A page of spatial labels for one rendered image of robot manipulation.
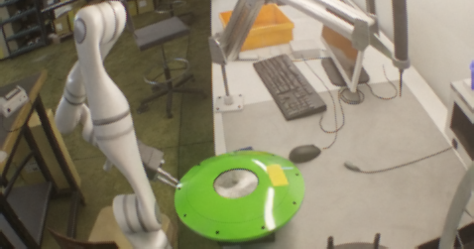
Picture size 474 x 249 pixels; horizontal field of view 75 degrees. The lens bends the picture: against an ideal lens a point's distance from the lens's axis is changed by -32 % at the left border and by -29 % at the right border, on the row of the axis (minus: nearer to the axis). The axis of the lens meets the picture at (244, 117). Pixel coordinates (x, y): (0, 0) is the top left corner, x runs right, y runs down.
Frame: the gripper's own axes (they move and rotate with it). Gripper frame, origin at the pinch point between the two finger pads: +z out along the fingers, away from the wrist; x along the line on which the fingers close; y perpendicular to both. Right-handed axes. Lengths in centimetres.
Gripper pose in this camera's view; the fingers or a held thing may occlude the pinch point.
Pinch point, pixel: (178, 185)
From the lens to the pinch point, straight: 102.2
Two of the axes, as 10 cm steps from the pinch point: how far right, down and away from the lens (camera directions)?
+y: 4.5, -7.0, -5.6
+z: 8.8, 4.4, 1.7
